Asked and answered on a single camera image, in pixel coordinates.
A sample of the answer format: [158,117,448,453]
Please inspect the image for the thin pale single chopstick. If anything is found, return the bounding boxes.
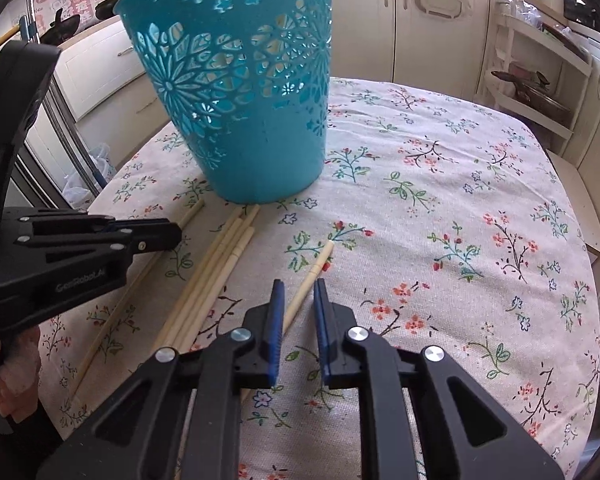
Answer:
[72,199,206,393]

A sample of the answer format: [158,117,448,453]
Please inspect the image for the pale grooved single chopstick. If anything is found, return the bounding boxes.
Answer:
[280,240,336,333]

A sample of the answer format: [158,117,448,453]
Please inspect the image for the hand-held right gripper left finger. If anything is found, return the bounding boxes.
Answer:
[35,279,287,480]

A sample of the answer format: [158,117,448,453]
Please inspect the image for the clear plastic bag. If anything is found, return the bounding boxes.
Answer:
[61,142,117,207]

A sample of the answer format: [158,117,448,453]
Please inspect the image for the floral tablecloth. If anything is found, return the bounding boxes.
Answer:
[37,76,600,480]

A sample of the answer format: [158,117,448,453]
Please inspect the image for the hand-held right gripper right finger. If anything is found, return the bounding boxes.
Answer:
[312,277,566,480]

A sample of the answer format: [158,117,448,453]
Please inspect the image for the cream cabinets under stove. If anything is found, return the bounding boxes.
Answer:
[55,15,157,122]

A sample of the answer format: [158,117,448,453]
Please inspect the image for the turquoise perforated plastic basket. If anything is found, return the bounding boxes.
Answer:
[112,0,335,206]

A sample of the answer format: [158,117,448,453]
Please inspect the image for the black wok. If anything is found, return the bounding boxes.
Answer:
[36,7,84,44]

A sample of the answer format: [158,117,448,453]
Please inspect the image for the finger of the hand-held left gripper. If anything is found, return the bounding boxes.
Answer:
[15,212,183,263]

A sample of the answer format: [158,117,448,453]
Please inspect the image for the grey door frame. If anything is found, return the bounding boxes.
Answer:
[22,75,97,207]

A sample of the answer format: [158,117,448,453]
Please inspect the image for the white storage cart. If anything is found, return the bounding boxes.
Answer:
[484,0,594,154]

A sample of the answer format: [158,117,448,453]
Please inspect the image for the metal pan with lid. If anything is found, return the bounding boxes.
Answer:
[491,62,574,122]

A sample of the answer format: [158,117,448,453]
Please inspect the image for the cream cabinets under window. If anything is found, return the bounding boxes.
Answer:
[331,0,497,97]

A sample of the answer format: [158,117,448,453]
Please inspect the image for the wooden step stool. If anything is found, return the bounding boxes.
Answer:
[547,150,600,259]

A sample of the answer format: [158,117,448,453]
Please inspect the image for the person's left hand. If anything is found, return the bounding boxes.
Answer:
[0,327,42,423]

